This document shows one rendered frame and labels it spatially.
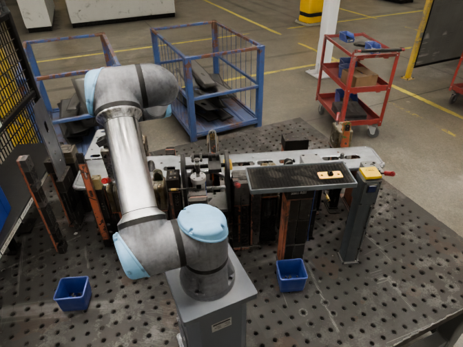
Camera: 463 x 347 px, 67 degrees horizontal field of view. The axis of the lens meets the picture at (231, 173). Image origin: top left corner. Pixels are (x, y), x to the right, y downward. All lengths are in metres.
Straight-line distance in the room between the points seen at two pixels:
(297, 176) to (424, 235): 0.81
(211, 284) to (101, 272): 0.79
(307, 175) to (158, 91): 0.61
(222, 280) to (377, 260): 0.90
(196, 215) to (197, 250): 0.08
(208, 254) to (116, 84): 0.47
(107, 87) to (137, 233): 0.36
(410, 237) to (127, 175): 1.36
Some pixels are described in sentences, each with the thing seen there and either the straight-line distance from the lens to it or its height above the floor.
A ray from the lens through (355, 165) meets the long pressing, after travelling 1.66.
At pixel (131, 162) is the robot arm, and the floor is 1.43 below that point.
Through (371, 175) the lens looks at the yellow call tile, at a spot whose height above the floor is 1.16.
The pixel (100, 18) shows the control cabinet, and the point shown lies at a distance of 9.21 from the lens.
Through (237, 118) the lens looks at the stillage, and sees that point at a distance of 3.84.
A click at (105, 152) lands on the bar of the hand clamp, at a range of 1.38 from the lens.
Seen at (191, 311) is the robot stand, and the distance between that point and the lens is 0.95.
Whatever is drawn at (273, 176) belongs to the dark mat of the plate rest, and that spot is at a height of 1.16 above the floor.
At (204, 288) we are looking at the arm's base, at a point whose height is 1.14.
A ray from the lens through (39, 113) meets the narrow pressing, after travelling 1.58.
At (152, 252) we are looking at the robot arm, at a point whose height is 1.30.
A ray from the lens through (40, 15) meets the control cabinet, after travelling 9.13.
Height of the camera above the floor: 1.90
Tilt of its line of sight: 36 degrees down
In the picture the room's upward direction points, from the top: 1 degrees counter-clockwise
